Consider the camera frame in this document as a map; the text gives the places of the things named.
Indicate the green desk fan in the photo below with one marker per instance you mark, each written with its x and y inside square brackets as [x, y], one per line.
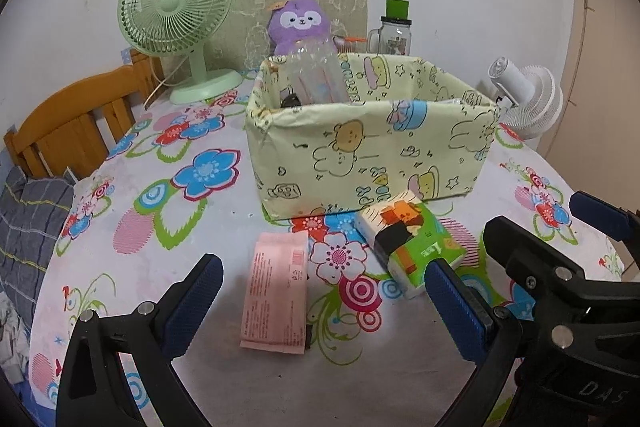
[170, 2]

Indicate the white fan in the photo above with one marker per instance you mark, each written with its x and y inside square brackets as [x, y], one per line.
[535, 102]

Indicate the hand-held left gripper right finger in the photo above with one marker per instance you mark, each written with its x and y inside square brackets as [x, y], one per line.
[455, 312]

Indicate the clear plastic bottle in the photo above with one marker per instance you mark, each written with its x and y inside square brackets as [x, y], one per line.
[315, 72]

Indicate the glass jar with green lid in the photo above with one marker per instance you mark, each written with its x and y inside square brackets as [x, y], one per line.
[395, 37]

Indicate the pink packet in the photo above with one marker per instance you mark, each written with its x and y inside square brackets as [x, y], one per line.
[275, 292]

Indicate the wooden chair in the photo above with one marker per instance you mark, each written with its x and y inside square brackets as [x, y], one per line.
[65, 112]

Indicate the grey plaid pillow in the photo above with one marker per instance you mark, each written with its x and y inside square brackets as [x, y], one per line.
[30, 227]

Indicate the purple plush toy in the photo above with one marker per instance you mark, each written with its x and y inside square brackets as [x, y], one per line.
[300, 19]

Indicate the yellow cartoon fabric storage box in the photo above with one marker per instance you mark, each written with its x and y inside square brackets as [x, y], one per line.
[350, 147]

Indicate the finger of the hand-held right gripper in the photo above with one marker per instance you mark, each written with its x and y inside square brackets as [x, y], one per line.
[600, 213]
[525, 257]

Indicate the beige wardrobe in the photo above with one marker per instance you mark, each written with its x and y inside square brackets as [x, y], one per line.
[600, 82]

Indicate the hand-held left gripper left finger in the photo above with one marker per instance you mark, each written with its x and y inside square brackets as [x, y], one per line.
[192, 302]

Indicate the green tissue pack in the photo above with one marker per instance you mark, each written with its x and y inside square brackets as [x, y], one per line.
[415, 237]

